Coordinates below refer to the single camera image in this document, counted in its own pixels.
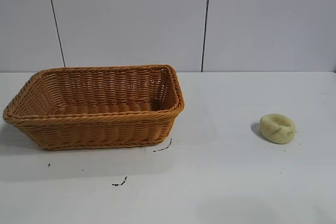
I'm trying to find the pale yellow egg yolk pastry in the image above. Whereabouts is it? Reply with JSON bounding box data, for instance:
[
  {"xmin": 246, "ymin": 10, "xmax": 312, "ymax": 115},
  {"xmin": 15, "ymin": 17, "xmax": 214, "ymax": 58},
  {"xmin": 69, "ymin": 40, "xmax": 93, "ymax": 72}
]
[{"xmin": 259, "ymin": 113, "xmax": 297, "ymax": 144}]

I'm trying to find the brown woven wicker basket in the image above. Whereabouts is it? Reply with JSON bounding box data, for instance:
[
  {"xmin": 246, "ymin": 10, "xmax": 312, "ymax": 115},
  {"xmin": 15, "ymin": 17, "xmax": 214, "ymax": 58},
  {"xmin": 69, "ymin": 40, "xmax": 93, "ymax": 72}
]
[{"xmin": 2, "ymin": 63, "xmax": 186, "ymax": 152}]

